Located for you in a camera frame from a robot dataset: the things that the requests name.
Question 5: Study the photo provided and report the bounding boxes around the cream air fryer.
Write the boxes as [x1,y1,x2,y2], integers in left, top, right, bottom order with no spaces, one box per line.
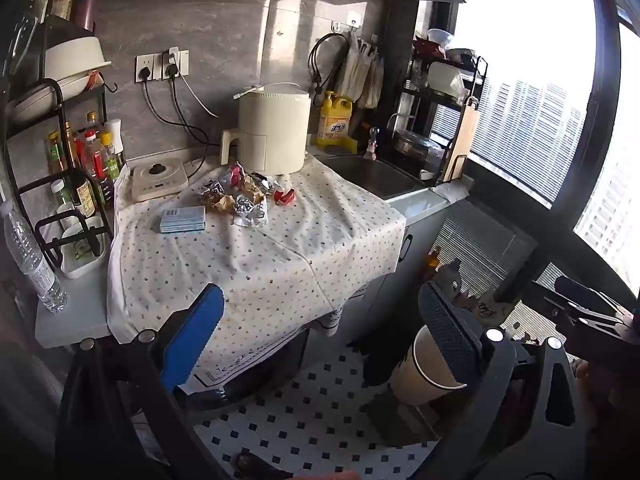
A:
[220,83,312,177]

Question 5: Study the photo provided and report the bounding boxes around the black wire shelf rack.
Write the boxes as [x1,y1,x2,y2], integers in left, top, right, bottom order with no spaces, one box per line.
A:
[0,0,118,271]

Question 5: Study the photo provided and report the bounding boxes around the steel sink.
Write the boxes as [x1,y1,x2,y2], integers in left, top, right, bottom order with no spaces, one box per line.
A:
[325,154,426,200]

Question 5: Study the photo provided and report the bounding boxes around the white charger cable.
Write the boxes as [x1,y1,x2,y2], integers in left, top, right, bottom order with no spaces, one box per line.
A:
[167,47,263,118]

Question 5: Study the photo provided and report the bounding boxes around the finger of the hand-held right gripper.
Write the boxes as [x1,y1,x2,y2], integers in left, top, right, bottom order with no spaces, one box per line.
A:
[440,259,473,306]

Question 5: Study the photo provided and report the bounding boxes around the wooden cutting board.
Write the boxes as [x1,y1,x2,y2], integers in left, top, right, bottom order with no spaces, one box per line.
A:
[440,97,481,183]

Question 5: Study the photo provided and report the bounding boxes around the hanging plastic bags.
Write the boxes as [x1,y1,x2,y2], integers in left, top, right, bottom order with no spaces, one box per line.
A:
[340,32,386,110]

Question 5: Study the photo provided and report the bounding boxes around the red cap sauce bottle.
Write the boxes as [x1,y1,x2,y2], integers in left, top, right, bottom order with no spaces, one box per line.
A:
[80,130,113,206]

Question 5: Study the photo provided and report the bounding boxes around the white wall outlet panel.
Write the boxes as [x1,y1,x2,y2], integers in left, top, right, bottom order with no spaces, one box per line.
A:
[135,49,191,82]

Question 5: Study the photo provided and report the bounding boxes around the red white wrapper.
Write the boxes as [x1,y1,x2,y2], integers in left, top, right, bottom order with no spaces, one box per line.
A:
[226,162,251,188]

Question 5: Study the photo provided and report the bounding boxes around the brown paper cup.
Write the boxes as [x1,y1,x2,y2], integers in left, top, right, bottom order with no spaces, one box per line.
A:
[389,324,482,407]

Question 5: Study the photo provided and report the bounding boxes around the black dish rack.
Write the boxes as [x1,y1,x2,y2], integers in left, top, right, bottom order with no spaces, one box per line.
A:
[395,35,488,186]

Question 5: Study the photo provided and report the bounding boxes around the green label sauce bottle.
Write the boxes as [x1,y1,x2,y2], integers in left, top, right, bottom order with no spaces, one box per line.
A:
[47,131,68,176]

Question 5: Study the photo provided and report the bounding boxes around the white plastic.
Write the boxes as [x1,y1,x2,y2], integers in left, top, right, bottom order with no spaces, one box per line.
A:
[232,205,269,227]

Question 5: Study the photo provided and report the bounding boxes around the brown paper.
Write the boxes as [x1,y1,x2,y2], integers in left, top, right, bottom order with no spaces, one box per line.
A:
[204,187,263,213]

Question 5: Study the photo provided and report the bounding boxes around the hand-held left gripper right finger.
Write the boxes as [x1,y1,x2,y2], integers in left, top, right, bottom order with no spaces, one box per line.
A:
[418,282,601,480]

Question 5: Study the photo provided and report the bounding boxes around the floral white tablecloth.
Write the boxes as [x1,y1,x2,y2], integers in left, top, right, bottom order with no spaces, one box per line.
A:
[106,152,407,396]

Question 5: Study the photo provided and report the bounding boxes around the dark soy sauce bottle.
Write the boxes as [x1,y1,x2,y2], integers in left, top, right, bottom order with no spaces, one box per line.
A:
[72,170,98,218]

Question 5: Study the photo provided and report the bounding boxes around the white bowl with red pattern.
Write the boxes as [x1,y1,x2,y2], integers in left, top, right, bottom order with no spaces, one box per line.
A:
[10,72,106,121]

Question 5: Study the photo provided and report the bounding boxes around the white plastic bowl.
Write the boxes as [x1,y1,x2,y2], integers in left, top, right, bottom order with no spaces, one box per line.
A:
[42,35,113,81]

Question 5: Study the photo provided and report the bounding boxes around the blue flat box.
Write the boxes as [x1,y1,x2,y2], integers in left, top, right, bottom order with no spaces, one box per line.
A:
[159,205,207,234]

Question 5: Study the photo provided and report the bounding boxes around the black looped cable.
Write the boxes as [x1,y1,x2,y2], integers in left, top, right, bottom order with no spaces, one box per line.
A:
[307,32,351,108]

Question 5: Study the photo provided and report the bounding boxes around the clear plastic water bottle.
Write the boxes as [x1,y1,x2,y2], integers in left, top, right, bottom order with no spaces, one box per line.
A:
[0,200,68,314]

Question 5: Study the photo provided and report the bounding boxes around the yellow detergent bottle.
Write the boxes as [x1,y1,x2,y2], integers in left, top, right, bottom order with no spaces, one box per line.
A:
[316,91,353,150]

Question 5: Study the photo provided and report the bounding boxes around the black kettle power cable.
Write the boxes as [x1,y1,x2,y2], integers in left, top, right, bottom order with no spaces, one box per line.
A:
[140,67,210,178]

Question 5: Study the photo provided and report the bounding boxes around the white plastic tray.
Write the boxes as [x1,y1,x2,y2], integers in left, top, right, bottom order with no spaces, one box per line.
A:
[60,217,108,280]

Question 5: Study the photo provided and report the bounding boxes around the red packet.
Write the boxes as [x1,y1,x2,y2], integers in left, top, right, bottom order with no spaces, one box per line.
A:
[414,37,446,58]

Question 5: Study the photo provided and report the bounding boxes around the white spray bottle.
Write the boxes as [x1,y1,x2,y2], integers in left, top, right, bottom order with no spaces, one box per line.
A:
[104,119,126,171]

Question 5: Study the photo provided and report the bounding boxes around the white rack bowl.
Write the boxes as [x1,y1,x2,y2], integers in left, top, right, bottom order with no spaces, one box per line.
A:
[427,62,468,98]

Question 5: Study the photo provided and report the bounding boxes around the white wall hook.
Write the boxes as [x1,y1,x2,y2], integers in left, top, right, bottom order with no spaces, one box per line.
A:
[330,10,363,31]

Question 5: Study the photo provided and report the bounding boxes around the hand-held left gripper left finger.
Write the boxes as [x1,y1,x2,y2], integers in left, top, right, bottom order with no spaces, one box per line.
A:
[55,283,236,480]

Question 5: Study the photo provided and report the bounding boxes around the black fryer power cable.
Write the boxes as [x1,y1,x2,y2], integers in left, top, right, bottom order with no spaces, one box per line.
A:
[167,62,226,146]

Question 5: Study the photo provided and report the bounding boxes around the steel pot with lid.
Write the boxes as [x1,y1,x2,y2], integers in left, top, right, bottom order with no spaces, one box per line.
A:
[392,129,446,168]

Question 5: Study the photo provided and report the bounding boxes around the cream electric kettle base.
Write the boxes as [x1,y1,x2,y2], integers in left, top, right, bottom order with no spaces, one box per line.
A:
[131,157,190,203]

